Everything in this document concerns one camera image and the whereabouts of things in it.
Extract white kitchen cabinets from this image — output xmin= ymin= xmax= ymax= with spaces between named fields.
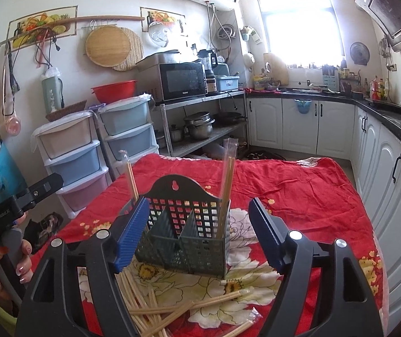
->
xmin=246 ymin=96 xmax=401 ymax=324

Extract red plastic basin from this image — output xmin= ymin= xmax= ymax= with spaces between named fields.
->
xmin=91 ymin=80 xmax=138 ymax=103

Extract small steel pot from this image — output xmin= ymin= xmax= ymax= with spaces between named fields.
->
xmin=169 ymin=124 xmax=184 ymax=144

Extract dark green utensil holder basket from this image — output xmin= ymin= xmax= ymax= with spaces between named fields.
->
xmin=135 ymin=176 xmax=232 ymax=281

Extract blue dish bin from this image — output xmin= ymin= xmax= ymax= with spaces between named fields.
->
xmin=215 ymin=74 xmax=240 ymax=92

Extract black power cable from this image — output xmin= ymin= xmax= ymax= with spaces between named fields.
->
xmin=34 ymin=28 xmax=62 ymax=69

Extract pile of wooden chopsticks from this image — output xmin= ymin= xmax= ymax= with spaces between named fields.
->
xmin=116 ymin=270 xmax=257 ymax=337

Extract dark printed bag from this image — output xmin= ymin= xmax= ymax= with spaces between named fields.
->
xmin=23 ymin=212 xmax=64 ymax=253

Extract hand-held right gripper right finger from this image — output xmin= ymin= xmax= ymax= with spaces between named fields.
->
xmin=249 ymin=197 xmax=386 ymax=337

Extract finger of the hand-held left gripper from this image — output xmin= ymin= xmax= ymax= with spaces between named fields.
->
xmin=14 ymin=174 xmax=64 ymax=213

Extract red floral tablecloth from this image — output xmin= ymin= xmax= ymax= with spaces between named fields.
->
xmin=28 ymin=154 xmax=391 ymax=337

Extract blue plastic drawer cabinet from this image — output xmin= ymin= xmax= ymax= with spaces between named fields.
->
xmin=95 ymin=96 xmax=161 ymax=179

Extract small black fan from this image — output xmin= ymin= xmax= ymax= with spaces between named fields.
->
xmin=349 ymin=41 xmax=371 ymax=66

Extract wicker basket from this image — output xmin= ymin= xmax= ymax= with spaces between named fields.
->
xmin=45 ymin=100 xmax=87 ymax=123

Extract round bamboo board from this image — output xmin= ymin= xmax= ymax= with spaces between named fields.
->
xmin=85 ymin=25 xmax=132 ymax=67

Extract cream cutting board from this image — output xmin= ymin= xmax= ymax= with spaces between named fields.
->
xmin=263 ymin=53 xmax=289 ymax=85

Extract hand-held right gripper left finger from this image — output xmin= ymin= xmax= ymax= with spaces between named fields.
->
xmin=14 ymin=197 xmax=151 ymax=337

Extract kitchen window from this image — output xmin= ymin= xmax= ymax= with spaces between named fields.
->
xmin=251 ymin=0 xmax=345 ymax=69

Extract metal shelf rack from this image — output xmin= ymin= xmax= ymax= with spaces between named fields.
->
xmin=156 ymin=90 xmax=250 ymax=157

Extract blue cabinet door holder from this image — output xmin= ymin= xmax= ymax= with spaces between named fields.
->
xmin=295 ymin=99 xmax=312 ymax=115

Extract chopstick pair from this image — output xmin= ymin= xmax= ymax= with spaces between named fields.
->
xmin=215 ymin=138 xmax=238 ymax=241
xmin=118 ymin=149 xmax=141 ymax=204

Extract steel rectangular pan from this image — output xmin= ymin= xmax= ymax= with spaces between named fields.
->
xmin=136 ymin=50 xmax=201 ymax=72

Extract blue plastic bag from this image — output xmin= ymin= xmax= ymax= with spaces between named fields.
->
xmin=0 ymin=140 xmax=27 ymax=201

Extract beige blue pink drawer cabinet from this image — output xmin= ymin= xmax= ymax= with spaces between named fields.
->
xmin=34 ymin=110 xmax=111 ymax=218

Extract round bamboo mat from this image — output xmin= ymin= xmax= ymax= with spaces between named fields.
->
xmin=112 ymin=27 xmax=144 ymax=72

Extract row of hanging kitchen utensils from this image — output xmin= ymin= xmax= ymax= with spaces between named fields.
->
xmin=379 ymin=37 xmax=392 ymax=69

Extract green thermos bottle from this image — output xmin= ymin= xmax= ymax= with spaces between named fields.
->
xmin=41 ymin=67 xmax=64 ymax=115

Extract black blender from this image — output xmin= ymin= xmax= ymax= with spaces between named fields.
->
xmin=198 ymin=49 xmax=218 ymax=72

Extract small fruit wall tile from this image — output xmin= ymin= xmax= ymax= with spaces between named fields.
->
xmin=140 ymin=7 xmax=187 ymax=37

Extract pink round pouch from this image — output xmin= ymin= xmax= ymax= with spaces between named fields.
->
xmin=4 ymin=114 xmax=22 ymax=135

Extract large steel pot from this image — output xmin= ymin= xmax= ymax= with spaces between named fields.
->
xmin=184 ymin=111 xmax=216 ymax=140

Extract long wooden pole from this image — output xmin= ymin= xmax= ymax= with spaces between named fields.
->
xmin=0 ymin=15 xmax=145 ymax=58

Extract black wok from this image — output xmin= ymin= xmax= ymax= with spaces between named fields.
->
xmin=215 ymin=111 xmax=248 ymax=125

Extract wide fruit wall tile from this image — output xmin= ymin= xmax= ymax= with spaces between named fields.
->
xmin=7 ymin=6 xmax=78 ymax=47

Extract row of condiment bottles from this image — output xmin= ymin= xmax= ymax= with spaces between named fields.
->
xmin=357 ymin=75 xmax=391 ymax=102

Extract green knife block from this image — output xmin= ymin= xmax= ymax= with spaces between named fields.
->
xmin=322 ymin=65 xmax=340 ymax=94

